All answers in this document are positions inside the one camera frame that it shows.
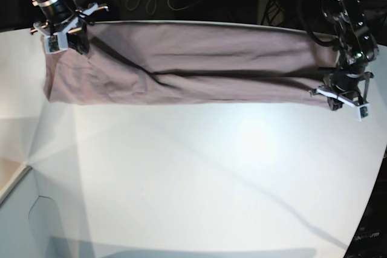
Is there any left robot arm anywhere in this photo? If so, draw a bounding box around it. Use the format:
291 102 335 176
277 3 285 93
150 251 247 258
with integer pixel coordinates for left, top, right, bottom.
297 0 379 118

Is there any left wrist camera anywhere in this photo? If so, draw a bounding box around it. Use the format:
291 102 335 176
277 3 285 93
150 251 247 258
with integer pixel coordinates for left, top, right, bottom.
357 103 369 121

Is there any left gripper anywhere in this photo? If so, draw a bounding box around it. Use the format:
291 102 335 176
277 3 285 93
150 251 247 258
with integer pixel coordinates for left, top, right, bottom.
309 71 373 111

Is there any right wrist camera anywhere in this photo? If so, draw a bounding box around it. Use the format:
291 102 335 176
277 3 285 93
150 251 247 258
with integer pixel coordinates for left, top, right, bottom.
43 33 69 54

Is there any mauve pink t-shirt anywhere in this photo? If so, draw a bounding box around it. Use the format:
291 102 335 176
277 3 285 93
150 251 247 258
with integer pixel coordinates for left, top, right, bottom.
44 22 338 108

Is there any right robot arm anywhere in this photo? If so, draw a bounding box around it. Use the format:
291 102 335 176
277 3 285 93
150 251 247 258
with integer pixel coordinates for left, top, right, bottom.
31 0 109 55

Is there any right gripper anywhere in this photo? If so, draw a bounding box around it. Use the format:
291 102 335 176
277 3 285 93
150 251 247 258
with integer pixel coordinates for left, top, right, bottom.
30 2 109 56

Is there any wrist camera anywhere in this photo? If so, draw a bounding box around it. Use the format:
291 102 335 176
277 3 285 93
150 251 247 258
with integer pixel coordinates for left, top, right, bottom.
357 103 369 121
43 33 69 54

